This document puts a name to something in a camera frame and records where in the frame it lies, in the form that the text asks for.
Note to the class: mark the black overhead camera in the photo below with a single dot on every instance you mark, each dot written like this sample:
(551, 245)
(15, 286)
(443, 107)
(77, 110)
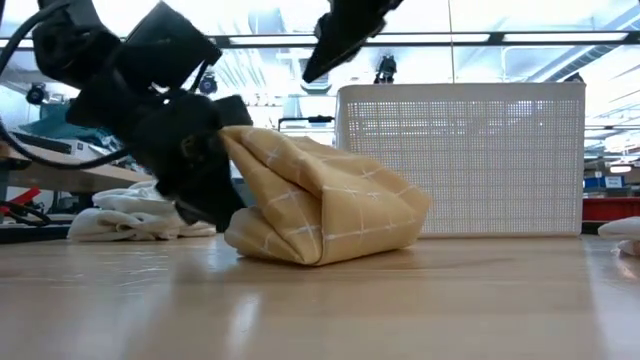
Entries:
(386, 70)

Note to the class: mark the blue grey fabric cover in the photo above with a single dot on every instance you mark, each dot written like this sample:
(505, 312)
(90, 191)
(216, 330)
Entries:
(60, 127)

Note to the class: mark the black ceiling spotlight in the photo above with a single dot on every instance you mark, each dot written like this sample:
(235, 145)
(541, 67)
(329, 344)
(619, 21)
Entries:
(36, 94)
(209, 86)

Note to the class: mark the white striped towel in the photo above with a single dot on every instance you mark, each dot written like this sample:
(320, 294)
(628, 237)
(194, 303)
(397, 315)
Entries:
(625, 230)

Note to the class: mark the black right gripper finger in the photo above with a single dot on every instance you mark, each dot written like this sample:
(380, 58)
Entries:
(357, 40)
(322, 55)

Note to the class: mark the silver ventilation duct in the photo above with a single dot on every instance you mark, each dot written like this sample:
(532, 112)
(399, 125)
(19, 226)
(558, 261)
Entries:
(315, 89)

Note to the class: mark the wooden workbench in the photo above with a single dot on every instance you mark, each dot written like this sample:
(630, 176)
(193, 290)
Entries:
(75, 175)

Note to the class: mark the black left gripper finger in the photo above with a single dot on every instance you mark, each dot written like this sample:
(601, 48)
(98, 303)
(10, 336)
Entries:
(215, 200)
(232, 111)

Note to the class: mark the orange towel with white grid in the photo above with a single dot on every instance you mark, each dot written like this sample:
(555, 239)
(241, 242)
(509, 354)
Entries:
(325, 210)

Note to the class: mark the shelf with blue boxes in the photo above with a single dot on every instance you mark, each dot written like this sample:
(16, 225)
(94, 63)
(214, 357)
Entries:
(607, 182)

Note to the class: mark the white terry towel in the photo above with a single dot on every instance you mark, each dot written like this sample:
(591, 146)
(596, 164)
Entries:
(130, 215)

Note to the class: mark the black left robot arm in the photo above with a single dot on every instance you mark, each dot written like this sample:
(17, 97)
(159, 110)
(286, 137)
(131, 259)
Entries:
(70, 45)

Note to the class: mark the white perforated plastic basket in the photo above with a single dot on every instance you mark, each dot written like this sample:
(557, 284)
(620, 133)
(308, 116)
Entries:
(475, 165)

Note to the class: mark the red black tool case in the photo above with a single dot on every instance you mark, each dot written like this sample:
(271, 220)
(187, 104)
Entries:
(610, 209)

